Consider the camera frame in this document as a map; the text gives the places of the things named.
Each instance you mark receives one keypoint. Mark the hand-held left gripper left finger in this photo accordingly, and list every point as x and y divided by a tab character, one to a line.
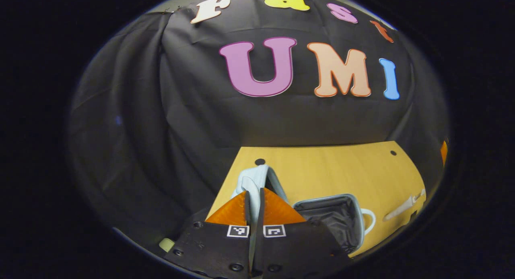
247	214

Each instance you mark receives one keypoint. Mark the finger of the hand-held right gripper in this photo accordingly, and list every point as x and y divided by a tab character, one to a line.
443	152

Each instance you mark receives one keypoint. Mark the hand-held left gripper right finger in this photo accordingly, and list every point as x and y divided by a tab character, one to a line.
260	214

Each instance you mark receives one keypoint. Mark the white pump bottle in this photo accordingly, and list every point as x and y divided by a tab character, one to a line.
402	207

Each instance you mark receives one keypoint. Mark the black backdrop cloth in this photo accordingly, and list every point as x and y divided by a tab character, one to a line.
181	110

